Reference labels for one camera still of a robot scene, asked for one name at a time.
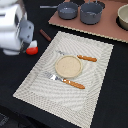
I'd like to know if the red grilled sausage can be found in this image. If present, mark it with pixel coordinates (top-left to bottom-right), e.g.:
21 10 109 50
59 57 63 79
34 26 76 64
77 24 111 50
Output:
40 29 51 41

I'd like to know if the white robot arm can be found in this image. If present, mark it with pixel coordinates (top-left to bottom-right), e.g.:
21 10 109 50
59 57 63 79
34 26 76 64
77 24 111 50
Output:
0 0 34 55

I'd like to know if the grey cooking pot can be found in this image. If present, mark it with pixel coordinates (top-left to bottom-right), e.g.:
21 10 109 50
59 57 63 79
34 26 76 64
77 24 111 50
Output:
80 1 105 25

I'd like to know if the grey frying pan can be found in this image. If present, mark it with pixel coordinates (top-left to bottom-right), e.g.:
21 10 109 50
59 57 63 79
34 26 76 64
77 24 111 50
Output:
41 2 78 20

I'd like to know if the wooden handled fork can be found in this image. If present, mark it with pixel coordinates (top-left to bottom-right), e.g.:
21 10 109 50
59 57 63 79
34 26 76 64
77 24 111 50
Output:
44 72 85 89

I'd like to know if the beige round plate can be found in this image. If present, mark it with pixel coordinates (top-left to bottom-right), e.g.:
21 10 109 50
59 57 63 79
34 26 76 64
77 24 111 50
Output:
55 55 83 78

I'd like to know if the beige bowl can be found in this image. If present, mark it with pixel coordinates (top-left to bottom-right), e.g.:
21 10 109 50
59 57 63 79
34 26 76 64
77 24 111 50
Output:
118 4 128 30

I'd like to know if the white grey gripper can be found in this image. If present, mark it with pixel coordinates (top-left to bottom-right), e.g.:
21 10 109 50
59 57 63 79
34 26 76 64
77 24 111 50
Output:
0 4 34 55

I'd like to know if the white woven placemat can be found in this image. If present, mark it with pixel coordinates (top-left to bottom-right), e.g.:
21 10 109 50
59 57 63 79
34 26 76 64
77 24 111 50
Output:
13 31 113 128

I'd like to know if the red tomato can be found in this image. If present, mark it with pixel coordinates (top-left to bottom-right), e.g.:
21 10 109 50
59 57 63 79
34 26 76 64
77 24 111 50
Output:
26 47 38 55

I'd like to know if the wooden handled knife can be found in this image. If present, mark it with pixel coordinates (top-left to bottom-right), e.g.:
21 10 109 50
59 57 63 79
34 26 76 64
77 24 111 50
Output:
56 50 97 62

